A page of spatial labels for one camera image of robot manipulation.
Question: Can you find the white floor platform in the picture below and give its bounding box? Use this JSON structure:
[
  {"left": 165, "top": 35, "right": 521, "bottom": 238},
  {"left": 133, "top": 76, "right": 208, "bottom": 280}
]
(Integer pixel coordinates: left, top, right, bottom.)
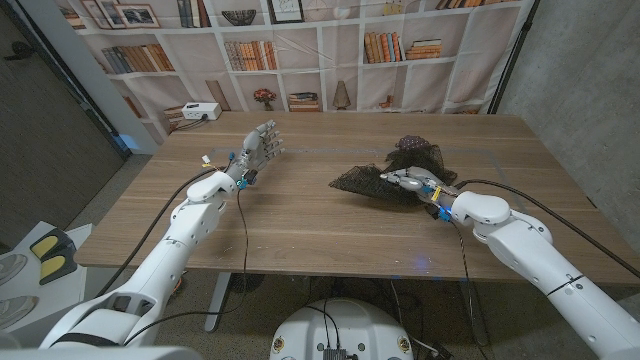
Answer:
[{"left": 0, "top": 221, "right": 94, "bottom": 334}]

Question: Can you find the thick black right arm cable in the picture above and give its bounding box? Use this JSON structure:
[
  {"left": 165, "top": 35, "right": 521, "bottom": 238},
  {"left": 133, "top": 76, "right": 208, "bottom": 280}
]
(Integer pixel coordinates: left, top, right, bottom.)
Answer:
[{"left": 453, "top": 178, "right": 640, "bottom": 280}]

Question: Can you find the black and yellow foot pedal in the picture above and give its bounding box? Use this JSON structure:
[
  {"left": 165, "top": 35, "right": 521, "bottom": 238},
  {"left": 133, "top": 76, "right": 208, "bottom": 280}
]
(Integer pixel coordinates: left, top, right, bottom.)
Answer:
[{"left": 28, "top": 227, "right": 79, "bottom": 286}]

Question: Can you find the white table leg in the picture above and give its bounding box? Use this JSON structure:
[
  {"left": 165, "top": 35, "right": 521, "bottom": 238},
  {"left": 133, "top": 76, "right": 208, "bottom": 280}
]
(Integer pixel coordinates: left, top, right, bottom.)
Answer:
[{"left": 204, "top": 272, "right": 234, "bottom": 334}]

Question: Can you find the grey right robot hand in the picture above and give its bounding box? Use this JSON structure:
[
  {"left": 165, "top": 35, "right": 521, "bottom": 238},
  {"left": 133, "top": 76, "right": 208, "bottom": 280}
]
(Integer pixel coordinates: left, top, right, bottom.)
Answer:
[{"left": 379, "top": 166, "right": 459, "bottom": 209}]

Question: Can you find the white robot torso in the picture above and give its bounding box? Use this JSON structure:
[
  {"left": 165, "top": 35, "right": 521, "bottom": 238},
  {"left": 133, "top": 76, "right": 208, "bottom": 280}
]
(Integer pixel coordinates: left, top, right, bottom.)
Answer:
[{"left": 269, "top": 298, "right": 415, "bottom": 360}]

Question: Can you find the black mesh netting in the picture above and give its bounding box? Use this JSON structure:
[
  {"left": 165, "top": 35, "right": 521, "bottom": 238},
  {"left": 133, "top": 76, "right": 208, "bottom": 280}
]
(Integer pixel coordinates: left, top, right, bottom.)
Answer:
[{"left": 328, "top": 134, "right": 459, "bottom": 206}]

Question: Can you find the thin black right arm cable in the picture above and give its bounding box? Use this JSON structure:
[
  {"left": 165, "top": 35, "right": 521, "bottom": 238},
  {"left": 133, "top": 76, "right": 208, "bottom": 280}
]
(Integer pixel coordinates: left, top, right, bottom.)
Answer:
[{"left": 449, "top": 219, "right": 489, "bottom": 360}]

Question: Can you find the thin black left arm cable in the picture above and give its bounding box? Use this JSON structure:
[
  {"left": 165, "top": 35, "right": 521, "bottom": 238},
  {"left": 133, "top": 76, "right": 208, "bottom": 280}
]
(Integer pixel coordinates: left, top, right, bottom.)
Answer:
[{"left": 122, "top": 189, "right": 250, "bottom": 347}]

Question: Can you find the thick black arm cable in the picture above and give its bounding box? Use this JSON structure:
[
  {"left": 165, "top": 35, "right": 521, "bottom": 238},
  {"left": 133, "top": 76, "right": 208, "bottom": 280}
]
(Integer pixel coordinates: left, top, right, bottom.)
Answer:
[
  {"left": 453, "top": 178, "right": 640, "bottom": 280},
  {"left": 94, "top": 167, "right": 226, "bottom": 299}
]

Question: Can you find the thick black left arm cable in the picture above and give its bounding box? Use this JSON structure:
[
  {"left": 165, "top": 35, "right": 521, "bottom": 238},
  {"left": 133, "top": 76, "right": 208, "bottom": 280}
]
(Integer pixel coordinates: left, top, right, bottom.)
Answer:
[{"left": 94, "top": 167, "right": 226, "bottom": 299}]

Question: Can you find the white power strip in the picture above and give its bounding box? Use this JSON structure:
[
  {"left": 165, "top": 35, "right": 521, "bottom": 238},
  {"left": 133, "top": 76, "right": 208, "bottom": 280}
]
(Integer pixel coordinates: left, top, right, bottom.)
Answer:
[{"left": 180, "top": 102, "right": 223, "bottom": 122}]

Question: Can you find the grey sneaker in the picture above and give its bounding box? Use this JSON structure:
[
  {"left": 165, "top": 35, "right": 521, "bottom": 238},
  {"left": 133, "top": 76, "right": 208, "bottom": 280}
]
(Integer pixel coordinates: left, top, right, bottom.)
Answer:
[{"left": 0, "top": 253, "right": 29, "bottom": 287}]

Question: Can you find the black backdrop stand pole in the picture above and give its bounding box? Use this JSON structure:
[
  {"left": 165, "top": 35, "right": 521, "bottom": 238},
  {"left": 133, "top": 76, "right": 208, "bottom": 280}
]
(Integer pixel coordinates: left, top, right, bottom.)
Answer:
[{"left": 487, "top": 0, "right": 541, "bottom": 115}]

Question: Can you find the grey table leg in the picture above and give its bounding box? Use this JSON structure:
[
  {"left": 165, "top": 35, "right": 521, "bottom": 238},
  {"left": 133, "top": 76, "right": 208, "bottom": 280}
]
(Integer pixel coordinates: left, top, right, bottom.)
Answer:
[{"left": 457, "top": 279, "right": 490, "bottom": 347}]

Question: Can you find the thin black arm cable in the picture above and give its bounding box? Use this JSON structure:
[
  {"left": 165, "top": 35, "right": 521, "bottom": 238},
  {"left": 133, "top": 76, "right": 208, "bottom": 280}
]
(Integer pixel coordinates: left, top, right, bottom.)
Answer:
[
  {"left": 449, "top": 219, "right": 489, "bottom": 360},
  {"left": 122, "top": 189, "right": 250, "bottom": 347}
]

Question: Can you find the black power strip cable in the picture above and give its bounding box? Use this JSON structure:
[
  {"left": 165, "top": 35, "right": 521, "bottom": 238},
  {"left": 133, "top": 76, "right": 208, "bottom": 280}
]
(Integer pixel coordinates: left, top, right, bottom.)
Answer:
[{"left": 174, "top": 117, "right": 209, "bottom": 132}]

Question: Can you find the purple toy grape bunch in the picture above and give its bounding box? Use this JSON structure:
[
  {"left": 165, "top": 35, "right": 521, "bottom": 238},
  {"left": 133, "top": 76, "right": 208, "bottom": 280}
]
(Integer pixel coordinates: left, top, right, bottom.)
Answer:
[{"left": 397, "top": 134, "right": 431, "bottom": 151}]

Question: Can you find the printed bookshelf backdrop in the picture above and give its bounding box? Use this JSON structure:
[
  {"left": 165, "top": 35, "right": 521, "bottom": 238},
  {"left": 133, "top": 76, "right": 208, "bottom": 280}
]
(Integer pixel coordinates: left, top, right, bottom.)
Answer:
[{"left": 52, "top": 0, "right": 539, "bottom": 144}]

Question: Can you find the dark perforated partition panel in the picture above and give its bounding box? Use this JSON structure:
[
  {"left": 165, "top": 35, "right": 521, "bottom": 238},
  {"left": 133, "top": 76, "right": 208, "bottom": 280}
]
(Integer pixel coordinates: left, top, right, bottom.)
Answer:
[{"left": 0, "top": 0, "right": 132, "bottom": 249}]

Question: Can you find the dark round floor object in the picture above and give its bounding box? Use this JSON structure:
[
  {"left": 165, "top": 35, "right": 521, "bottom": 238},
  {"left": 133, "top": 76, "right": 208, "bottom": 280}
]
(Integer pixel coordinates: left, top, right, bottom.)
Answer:
[{"left": 232, "top": 273, "right": 266, "bottom": 294}]

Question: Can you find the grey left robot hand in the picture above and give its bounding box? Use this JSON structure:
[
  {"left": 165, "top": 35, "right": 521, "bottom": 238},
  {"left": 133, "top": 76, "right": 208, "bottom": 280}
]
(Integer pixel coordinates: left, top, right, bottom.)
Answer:
[{"left": 227, "top": 118, "right": 286, "bottom": 187}]

